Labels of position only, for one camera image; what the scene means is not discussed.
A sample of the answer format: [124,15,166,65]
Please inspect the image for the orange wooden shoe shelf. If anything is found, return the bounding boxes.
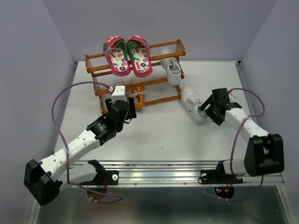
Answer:
[85,39,186,113]

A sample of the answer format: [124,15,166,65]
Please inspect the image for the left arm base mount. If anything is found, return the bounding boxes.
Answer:
[78,160,119,186]

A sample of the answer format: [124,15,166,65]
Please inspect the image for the orange sneaker one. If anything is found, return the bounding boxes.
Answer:
[125,85,132,98]
[129,86,145,111]

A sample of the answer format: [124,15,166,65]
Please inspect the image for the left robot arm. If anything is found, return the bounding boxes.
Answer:
[24,97,136,206]

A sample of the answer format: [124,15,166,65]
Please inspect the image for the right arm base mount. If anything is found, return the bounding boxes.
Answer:
[198,161,243,185]

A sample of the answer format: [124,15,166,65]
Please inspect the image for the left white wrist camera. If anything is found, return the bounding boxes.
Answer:
[111,85,127,104]

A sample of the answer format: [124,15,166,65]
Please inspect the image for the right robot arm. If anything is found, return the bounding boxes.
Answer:
[199,88,285,182]

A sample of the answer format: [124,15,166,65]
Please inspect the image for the white sneaker sideways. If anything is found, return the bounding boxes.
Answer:
[180,86,207,126]

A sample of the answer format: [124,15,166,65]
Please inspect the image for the white sneaker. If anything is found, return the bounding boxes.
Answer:
[160,57,181,86]

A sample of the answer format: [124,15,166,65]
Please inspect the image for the pink flip-flop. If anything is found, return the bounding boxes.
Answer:
[103,35,131,77]

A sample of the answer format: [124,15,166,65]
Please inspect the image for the aluminium mounting rail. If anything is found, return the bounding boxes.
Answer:
[63,160,286,187]

